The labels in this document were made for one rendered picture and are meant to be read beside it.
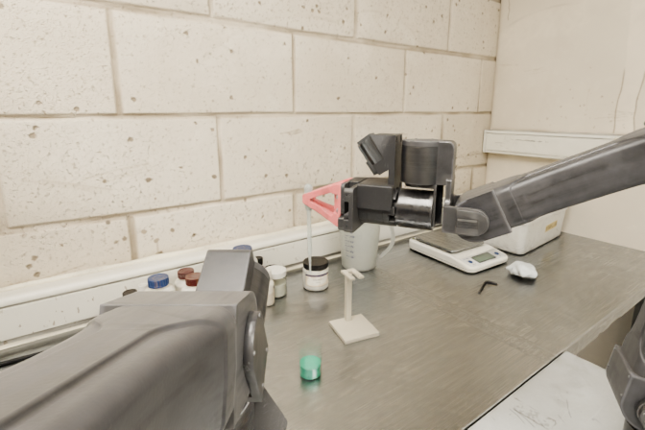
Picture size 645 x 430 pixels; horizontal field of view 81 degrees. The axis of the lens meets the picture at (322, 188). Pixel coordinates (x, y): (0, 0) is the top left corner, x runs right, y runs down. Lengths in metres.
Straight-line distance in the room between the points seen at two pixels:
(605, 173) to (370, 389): 0.48
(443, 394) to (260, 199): 0.66
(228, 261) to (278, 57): 0.84
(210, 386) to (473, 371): 0.66
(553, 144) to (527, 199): 1.15
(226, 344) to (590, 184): 0.44
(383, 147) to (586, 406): 0.53
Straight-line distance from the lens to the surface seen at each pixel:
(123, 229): 0.99
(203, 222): 1.03
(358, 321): 0.88
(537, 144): 1.69
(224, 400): 0.19
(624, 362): 0.63
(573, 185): 0.53
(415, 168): 0.52
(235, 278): 0.30
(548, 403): 0.78
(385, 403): 0.70
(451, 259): 1.21
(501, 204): 0.52
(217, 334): 0.18
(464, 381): 0.77
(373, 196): 0.53
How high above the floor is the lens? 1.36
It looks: 12 degrees down
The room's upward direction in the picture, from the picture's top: straight up
